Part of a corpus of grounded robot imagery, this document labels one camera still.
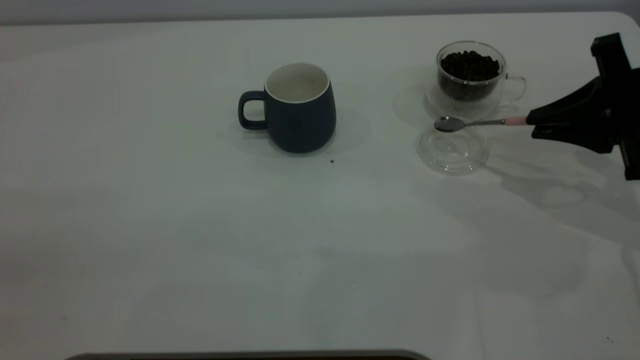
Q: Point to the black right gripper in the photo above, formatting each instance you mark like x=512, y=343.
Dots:
x=625, y=100

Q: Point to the dark grey ceramic mug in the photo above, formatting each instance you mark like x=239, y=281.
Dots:
x=302, y=125

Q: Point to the dark coffee beans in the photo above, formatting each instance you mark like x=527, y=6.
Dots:
x=470, y=72

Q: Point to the clear glass round lid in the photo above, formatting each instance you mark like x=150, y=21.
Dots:
x=452, y=152

